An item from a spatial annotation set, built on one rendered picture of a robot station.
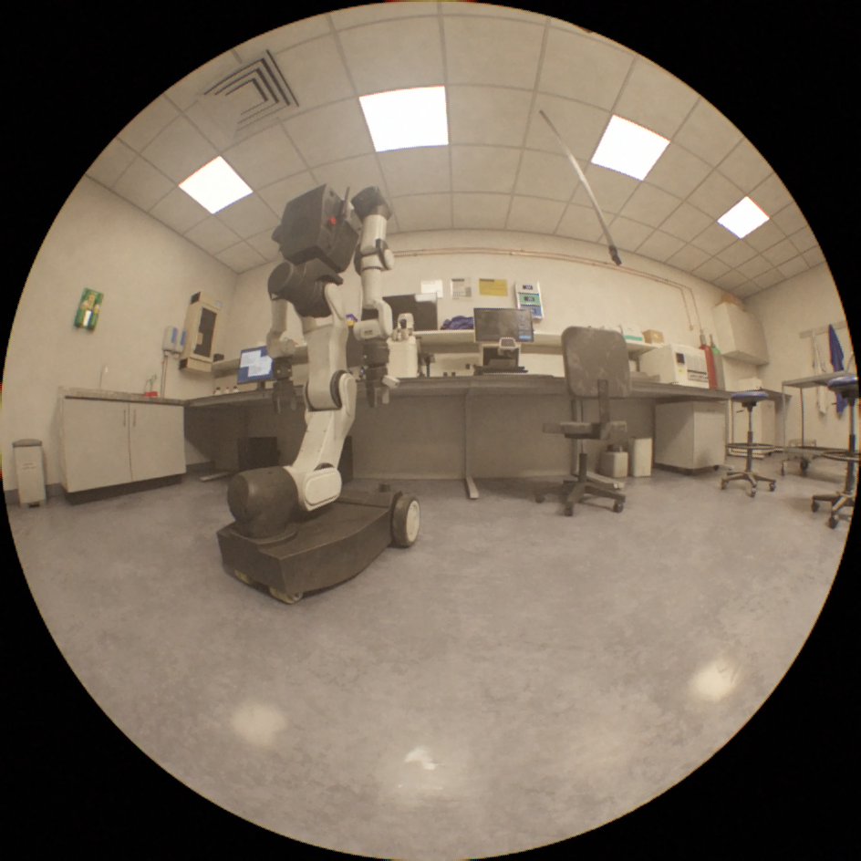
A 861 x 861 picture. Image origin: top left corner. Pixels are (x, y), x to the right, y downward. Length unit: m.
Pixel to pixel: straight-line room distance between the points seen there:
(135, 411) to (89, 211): 2.10
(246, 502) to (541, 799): 0.79
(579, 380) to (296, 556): 1.32
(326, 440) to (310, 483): 0.20
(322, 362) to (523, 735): 1.12
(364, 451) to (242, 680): 2.21
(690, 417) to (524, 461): 1.65
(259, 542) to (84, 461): 1.86
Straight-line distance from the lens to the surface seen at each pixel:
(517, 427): 2.45
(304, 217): 1.10
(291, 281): 0.89
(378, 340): 0.89
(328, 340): 0.99
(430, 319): 2.45
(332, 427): 0.96
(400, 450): 2.43
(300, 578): 0.72
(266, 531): 0.74
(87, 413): 2.38
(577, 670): 0.62
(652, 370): 2.91
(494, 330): 2.01
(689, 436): 2.77
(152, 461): 2.59
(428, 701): 0.54
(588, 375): 1.40
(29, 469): 2.65
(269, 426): 3.05
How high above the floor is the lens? 0.46
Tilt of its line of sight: 1 degrees down
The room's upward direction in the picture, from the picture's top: 1 degrees counter-clockwise
